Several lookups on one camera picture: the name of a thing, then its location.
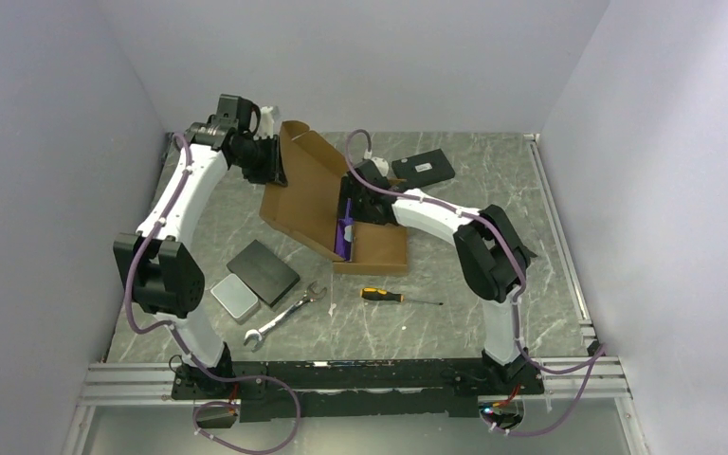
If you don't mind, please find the purple long product box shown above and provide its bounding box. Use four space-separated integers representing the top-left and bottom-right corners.
334 198 355 262

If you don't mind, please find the brown cardboard express box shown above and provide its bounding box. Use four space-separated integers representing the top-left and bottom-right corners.
259 120 409 276

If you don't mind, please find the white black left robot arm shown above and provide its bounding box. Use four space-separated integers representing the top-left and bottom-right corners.
113 94 288 398

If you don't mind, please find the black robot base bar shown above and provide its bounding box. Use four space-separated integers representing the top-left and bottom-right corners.
172 356 544 423

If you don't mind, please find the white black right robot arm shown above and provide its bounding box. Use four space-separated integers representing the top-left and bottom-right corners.
337 160 535 393

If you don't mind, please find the black flat box with label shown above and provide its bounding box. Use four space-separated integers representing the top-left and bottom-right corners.
391 149 456 189

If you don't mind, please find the dark grey flat slab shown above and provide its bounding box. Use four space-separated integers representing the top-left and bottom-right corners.
227 240 300 308

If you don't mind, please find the silver open-end wrench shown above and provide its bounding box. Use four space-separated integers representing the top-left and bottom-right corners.
244 282 327 352

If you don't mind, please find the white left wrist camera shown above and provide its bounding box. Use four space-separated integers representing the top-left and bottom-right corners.
255 106 280 139

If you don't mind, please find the yellow black handled screwdriver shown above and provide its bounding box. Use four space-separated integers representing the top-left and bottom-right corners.
359 287 443 306

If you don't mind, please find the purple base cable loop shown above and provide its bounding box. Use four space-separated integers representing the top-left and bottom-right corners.
191 376 303 455

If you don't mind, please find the front aluminium frame rail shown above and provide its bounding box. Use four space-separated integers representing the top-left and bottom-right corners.
62 362 174 454

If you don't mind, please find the aluminium table edge rail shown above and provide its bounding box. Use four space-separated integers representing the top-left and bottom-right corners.
523 134 599 355

